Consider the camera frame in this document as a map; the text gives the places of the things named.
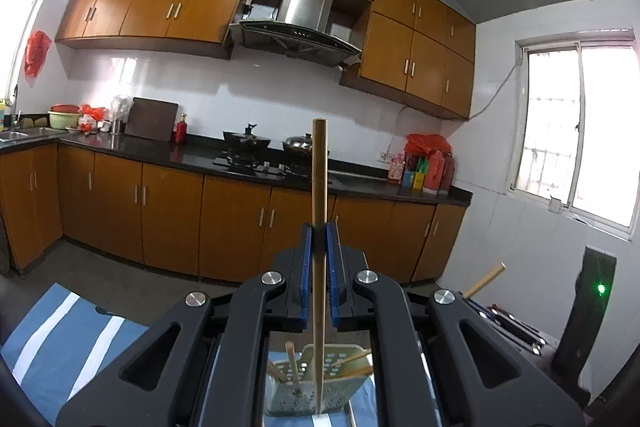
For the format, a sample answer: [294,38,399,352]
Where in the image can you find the green perforated utensil holder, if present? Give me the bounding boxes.
[264,343,377,419]

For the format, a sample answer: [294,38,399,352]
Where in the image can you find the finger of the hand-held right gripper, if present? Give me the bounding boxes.
[467,298,501,323]
[487,304,549,356]

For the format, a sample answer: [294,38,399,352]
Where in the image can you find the black kitchen countertop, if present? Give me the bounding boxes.
[0,126,474,208]

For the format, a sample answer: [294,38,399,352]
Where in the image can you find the metal pot with lid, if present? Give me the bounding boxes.
[282,132,331,156]

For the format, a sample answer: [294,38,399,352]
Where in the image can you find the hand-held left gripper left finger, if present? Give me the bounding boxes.
[55,222,314,427]

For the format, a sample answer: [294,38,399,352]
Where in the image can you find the red bag hanging on wall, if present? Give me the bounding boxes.
[24,30,52,80]

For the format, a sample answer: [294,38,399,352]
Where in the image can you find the white wall cable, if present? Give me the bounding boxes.
[394,56,524,158]

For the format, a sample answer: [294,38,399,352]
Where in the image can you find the dark red bottle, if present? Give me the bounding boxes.
[440,155,456,196]

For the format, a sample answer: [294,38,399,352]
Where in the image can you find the wooden base kitchen cabinets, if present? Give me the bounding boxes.
[0,142,469,289]

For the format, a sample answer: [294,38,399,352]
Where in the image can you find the black wok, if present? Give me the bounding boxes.
[222,122,274,150]

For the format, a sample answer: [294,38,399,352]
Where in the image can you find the dark brown cutting board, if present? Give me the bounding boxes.
[124,96,180,143]

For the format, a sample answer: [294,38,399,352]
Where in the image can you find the steel range hood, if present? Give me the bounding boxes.
[229,0,364,68]

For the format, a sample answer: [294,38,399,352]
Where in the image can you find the blue white striped tablecloth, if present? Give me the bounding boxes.
[0,282,382,427]

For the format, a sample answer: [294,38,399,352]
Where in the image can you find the bright side window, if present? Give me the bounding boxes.
[0,0,67,102]

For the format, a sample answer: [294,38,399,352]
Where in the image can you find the barred window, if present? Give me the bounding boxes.
[509,26,640,242]

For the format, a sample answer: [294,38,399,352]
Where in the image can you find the steel cup with plastic bag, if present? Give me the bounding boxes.
[109,95,134,136]

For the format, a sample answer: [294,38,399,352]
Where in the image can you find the large red bottle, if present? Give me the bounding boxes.
[424,150,446,196]

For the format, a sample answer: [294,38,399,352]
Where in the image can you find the red plastic bag over bottles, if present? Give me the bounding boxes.
[405,133,452,158]

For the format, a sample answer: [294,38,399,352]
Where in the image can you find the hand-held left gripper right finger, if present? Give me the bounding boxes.
[324,221,584,427]

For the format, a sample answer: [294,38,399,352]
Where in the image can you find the wooden wall kitchen cabinets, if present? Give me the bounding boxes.
[54,0,477,121]

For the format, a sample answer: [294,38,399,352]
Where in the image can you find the steel sink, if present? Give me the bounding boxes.
[0,127,67,146]

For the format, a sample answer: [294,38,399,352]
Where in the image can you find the black gas stove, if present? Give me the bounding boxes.
[212,151,302,178]

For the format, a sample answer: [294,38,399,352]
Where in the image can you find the green plastic basin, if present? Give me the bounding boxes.
[48,104,81,130]

